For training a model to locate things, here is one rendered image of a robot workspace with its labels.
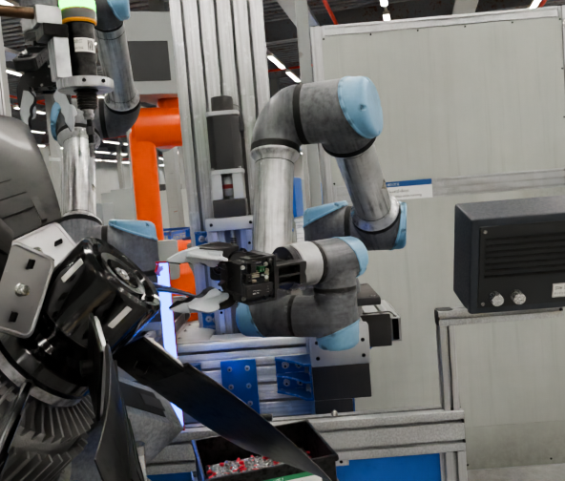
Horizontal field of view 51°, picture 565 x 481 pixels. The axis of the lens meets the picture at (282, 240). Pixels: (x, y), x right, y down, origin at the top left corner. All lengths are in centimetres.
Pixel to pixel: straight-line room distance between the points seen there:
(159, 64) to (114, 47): 324
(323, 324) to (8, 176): 54
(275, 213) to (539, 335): 194
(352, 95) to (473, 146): 162
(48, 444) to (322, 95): 74
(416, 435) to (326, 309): 34
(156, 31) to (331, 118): 384
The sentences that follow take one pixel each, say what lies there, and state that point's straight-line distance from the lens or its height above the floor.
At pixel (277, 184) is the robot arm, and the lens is 111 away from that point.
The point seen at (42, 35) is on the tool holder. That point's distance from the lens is 81.
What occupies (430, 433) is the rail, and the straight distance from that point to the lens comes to 123.
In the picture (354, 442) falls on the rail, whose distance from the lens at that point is 122.
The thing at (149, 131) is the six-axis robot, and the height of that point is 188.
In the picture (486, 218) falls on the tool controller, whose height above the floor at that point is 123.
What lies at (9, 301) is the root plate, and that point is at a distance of 66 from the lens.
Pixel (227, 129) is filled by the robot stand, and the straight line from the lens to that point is 158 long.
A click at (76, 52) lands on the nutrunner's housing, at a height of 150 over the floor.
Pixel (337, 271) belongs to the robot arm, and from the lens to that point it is 101.
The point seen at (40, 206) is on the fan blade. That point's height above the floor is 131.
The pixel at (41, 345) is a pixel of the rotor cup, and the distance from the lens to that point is 70.
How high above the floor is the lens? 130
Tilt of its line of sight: 4 degrees down
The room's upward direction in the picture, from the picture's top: 5 degrees counter-clockwise
